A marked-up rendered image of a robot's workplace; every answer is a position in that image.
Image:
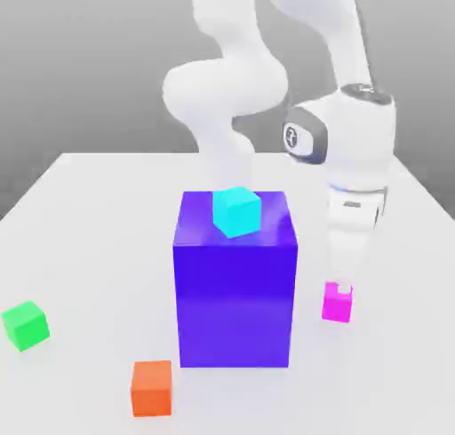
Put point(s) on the small cyan cube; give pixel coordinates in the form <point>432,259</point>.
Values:
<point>236,211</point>

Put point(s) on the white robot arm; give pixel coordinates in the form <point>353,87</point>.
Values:
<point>227,87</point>

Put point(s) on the small magenta cube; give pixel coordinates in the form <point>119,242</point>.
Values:
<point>336,309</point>

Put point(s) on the large purple box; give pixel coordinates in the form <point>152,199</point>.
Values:
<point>234,300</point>

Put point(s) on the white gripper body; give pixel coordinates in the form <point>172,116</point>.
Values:
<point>346,252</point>

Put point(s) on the small green cube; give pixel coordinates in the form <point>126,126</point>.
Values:
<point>25,326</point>

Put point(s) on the small orange cube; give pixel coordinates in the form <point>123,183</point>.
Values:
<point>151,389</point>

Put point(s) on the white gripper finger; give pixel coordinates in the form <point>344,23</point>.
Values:
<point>343,287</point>

